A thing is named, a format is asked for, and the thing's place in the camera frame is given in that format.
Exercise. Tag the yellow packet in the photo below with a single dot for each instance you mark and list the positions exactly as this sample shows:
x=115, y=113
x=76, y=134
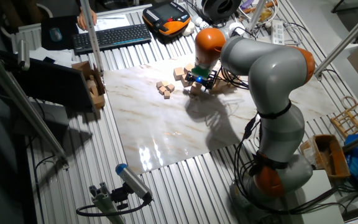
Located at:
x=265, y=15

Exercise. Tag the short aluminium profile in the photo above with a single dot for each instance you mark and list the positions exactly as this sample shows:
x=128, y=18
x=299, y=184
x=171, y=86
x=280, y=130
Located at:
x=106, y=205

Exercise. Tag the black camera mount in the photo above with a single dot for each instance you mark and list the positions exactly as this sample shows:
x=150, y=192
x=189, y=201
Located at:
x=120, y=196

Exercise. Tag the purple object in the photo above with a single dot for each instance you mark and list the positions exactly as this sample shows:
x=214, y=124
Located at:
x=246, y=4

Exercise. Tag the white power strip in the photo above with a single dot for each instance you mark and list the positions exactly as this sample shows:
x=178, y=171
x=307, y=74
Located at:
x=277, y=31

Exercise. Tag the grey computer mouse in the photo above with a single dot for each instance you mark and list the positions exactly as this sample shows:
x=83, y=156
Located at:
x=55, y=34

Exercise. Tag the black monitor screen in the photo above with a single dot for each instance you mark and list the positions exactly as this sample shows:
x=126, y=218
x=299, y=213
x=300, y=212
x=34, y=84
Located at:
x=54, y=84

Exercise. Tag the black chair base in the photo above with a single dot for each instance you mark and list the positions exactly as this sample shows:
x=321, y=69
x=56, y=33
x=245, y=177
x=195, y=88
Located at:
x=337, y=7

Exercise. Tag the grey camera blue cap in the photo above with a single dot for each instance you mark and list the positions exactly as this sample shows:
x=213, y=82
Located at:
x=132, y=180

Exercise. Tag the black mouse pad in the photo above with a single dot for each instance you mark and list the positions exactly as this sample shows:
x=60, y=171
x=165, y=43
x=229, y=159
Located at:
x=68, y=31

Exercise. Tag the aluminium frame post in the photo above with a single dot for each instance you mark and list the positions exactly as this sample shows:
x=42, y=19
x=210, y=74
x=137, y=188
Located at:
x=256, y=14
x=91, y=34
x=346, y=37

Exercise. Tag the wooden stick rack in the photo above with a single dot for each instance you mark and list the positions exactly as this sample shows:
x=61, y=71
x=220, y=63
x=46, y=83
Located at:
x=340, y=124

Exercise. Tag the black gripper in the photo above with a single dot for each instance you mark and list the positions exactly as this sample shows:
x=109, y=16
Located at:
x=201, y=81

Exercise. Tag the white power adapter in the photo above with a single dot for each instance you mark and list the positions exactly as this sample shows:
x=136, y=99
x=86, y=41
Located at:
x=236, y=28

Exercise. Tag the orange brown tray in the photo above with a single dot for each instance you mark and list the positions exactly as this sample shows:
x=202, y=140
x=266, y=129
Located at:
x=337, y=161

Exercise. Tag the wooden block in box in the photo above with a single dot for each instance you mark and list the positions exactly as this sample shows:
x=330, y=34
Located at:
x=91, y=84
x=94, y=91

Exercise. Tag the black round spool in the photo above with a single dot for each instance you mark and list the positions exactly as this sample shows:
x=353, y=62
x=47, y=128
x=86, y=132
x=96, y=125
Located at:
x=221, y=9

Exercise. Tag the wooden stick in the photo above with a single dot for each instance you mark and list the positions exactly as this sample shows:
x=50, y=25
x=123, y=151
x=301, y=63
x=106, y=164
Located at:
x=269, y=4

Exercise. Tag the white paper sheet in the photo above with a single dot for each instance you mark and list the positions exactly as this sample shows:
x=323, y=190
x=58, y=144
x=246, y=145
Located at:
x=51, y=55
x=113, y=22

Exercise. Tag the large wooden cube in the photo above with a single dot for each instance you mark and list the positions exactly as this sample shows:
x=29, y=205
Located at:
x=235, y=84
x=222, y=81
x=214, y=90

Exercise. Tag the grey depth camera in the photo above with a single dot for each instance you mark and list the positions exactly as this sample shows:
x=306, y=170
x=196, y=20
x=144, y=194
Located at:
x=23, y=54

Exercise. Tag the green wrist mount flange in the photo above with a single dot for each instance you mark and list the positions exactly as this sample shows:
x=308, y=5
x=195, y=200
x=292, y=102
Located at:
x=201, y=71

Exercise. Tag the orange black teach pendant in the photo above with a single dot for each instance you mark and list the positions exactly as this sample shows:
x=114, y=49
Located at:
x=166, y=18

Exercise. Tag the brown cardboard box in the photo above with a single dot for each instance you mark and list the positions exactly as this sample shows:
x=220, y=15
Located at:
x=99, y=101

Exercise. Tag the silver orange robot arm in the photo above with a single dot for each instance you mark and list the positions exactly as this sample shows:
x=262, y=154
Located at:
x=275, y=71

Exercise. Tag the white egg shaped object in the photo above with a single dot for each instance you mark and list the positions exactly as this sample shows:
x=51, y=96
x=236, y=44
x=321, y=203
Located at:
x=189, y=28

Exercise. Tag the bare person hand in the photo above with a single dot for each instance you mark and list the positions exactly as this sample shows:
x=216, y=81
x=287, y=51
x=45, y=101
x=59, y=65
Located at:
x=80, y=22

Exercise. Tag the marble pattern mat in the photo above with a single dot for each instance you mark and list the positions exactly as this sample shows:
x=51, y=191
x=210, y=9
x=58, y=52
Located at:
x=166, y=130

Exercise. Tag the black computer keyboard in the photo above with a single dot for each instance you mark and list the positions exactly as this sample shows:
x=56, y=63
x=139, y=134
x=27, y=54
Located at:
x=110, y=39

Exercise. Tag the small wooden cube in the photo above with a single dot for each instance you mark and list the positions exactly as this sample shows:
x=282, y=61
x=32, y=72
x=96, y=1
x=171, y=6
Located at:
x=159, y=85
x=162, y=90
x=165, y=83
x=167, y=95
x=171, y=87

